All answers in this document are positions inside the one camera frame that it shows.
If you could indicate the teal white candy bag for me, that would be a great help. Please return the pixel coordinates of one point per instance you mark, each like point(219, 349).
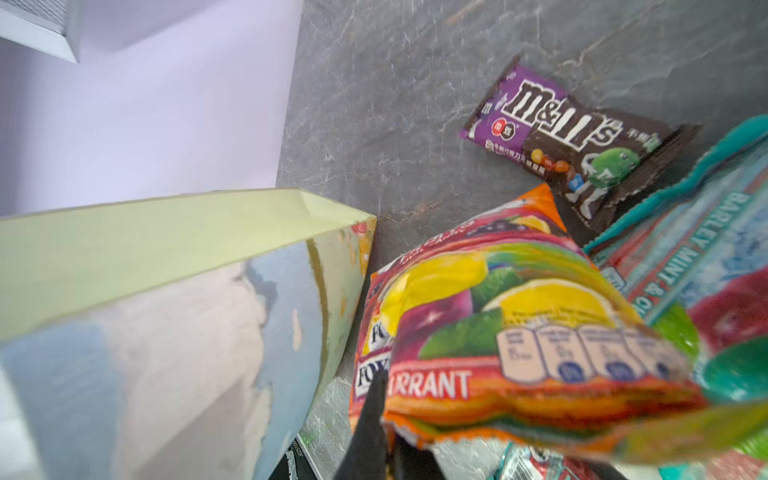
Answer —
point(530, 463)

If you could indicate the teal Fox's mint bag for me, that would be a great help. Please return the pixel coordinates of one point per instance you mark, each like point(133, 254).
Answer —
point(692, 261)

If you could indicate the paper bag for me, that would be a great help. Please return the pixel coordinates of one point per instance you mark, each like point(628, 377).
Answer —
point(182, 337)

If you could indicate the white mesh basket, small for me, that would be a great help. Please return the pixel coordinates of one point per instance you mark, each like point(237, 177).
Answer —
point(50, 26)

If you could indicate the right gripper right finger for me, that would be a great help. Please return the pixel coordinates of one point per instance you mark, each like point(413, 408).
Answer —
point(411, 463)

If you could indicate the orange Fox's candy bag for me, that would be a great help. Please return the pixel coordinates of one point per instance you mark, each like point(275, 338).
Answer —
point(503, 328)

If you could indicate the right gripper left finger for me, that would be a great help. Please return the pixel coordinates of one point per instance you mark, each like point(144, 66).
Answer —
point(366, 456)

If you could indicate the purple M&M's packet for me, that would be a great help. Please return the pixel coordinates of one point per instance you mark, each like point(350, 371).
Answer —
point(594, 158)

